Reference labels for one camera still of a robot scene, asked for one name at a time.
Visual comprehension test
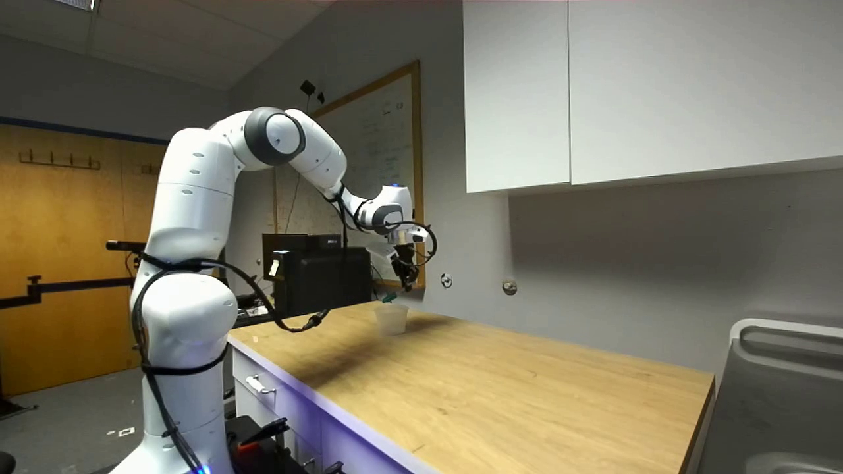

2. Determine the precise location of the wood framed whiteboard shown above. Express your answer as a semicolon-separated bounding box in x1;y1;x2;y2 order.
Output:
313;62;431;292

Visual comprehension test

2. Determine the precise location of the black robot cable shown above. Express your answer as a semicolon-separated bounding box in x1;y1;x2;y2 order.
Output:
130;187;439;474

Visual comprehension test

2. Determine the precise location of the round wall knob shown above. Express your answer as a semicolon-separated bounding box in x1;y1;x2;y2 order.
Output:
501;279;518;296

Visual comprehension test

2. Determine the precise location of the white wall cabinet right door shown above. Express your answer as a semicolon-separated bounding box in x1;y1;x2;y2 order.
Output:
569;0;843;185

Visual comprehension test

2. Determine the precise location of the white wall cabinet door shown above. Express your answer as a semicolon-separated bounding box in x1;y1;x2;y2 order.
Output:
463;0;572;193
569;0;843;185

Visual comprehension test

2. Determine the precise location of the grey chair back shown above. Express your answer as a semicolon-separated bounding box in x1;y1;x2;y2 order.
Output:
697;318;843;474

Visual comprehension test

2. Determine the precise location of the wooden door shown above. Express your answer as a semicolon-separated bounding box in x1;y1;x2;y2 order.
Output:
0;124;162;395

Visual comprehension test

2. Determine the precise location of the red black clamp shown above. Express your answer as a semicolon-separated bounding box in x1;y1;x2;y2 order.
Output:
227;416;305;474

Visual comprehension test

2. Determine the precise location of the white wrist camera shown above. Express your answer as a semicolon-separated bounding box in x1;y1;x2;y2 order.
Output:
409;228;431;245

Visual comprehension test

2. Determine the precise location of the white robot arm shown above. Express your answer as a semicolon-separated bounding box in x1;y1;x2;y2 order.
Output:
111;109;426;474

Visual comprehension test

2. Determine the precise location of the white wall cabinet left door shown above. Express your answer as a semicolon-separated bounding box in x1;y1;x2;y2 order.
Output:
463;0;572;193

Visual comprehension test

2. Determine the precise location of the black box on counter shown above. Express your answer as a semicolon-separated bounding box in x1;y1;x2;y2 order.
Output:
263;235;375;317

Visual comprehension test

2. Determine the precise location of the white counter drawer front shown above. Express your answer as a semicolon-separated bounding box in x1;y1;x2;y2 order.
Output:
231;351;426;474

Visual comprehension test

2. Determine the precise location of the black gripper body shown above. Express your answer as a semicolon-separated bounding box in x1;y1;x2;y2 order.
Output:
392;245;419;279

